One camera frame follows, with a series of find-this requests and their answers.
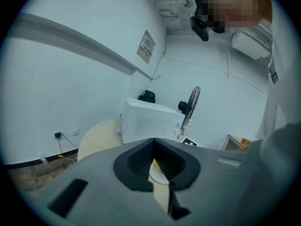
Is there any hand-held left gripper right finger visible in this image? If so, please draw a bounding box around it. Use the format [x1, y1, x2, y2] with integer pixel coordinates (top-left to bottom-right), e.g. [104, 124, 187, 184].
[152, 137, 249, 226]

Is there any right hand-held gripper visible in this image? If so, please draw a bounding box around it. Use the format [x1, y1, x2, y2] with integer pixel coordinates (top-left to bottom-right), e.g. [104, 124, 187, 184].
[182, 137, 199, 147]

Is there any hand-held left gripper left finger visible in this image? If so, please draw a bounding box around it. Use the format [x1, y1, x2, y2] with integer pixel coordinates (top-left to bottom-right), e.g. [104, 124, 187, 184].
[35, 137, 175, 226]

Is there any white round plate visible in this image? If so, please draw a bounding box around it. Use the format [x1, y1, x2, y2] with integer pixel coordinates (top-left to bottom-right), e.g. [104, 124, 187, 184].
[149, 163, 170, 185]

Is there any labelled clear water bottle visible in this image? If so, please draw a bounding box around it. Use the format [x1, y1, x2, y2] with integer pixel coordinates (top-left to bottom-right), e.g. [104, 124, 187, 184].
[177, 119, 192, 142]

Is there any white framed wooden desk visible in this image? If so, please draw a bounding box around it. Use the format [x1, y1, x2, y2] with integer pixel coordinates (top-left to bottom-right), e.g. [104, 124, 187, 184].
[204, 134, 252, 152]

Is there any black standing fan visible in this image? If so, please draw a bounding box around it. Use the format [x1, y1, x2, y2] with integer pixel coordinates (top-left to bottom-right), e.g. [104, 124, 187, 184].
[177, 86, 201, 127]

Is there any white microwave oven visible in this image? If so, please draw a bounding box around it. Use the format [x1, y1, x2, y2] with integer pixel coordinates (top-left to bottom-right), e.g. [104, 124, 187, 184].
[121, 97, 185, 145]

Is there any person's white shirt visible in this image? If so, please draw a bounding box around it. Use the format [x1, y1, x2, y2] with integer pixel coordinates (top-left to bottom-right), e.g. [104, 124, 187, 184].
[244, 0, 301, 226]

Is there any person's head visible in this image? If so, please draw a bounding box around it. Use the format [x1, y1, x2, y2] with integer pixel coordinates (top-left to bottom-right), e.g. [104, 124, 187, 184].
[206, 0, 273, 34]

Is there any white wall electrical panel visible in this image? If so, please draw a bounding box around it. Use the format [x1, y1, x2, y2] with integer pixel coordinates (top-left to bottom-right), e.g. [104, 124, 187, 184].
[136, 29, 157, 65]

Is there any black buckle strap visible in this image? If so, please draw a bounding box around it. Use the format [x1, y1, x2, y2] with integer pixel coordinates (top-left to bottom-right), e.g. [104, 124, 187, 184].
[268, 60, 279, 84]

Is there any black head-mounted camera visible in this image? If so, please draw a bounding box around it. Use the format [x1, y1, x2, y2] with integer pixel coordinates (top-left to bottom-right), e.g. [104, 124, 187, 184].
[190, 0, 210, 42]

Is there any white wall air conditioner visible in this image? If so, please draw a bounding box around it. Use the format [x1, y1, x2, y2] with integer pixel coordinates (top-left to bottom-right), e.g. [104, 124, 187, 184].
[231, 24, 275, 61]

